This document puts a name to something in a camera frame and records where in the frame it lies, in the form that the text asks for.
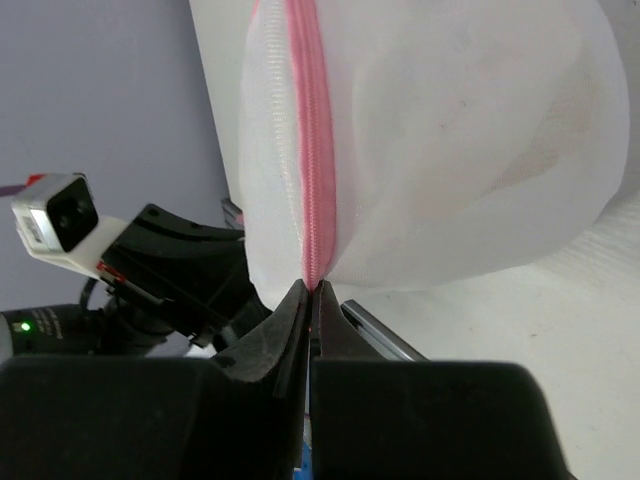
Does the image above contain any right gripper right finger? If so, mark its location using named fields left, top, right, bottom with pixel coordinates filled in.
left=309, top=281, right=384, bottom=380

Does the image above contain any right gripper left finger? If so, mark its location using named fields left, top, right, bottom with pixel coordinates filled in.
left=215, top=280, right=310, bottom=450

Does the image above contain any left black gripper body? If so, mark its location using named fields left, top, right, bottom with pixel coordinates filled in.
left=79, top=204, right=271, bottom=356

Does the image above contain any white mesh laundry bag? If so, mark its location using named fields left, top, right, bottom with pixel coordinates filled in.
left=238, top=1, right=630, bottom=308

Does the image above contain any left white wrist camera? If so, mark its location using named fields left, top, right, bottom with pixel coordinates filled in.
left=11, top=173, right=127, bottom=280

